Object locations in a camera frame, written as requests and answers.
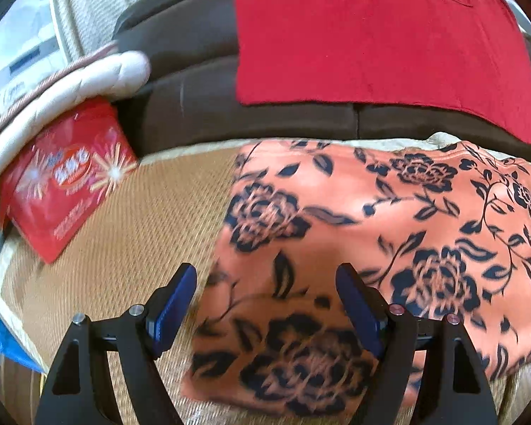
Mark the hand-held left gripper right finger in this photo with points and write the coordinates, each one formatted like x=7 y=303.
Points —
x=358 y=310

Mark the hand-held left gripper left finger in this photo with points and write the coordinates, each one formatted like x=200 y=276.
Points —
x=172 y=310

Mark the orange floral blouse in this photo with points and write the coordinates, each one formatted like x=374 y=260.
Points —
x=358 y=230

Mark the woven bamboo mat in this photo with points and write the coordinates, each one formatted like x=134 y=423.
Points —
x=137 y=230

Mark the red gift bag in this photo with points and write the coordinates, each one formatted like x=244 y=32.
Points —
x=66 y=181

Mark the blue plastic toy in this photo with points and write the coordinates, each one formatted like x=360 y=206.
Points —
x=4 y=345

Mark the brown leather sofa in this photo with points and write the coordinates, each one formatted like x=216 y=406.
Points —
x=190 y=75

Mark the folded floral quilt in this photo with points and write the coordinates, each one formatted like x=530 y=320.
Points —
x=71 y=84

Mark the red blanket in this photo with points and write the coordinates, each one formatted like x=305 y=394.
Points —
x=358 y=44

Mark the beige dotted curtain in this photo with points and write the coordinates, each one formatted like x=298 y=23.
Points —
x=93 y=4

